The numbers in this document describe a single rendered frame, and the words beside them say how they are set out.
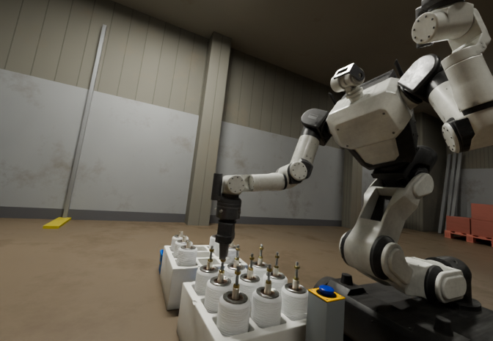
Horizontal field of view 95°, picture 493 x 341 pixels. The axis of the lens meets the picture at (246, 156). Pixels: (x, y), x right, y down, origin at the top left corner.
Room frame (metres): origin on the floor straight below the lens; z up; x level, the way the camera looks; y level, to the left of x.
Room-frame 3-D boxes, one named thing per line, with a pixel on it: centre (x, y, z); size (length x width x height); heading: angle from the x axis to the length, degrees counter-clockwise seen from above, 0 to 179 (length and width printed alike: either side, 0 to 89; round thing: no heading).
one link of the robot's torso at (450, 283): (1.03, -0.82, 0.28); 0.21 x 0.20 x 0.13; 116
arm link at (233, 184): (0.83, 0.05, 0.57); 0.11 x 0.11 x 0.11; 20
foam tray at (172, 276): (1.37, 0.19, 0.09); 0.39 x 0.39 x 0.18; 25
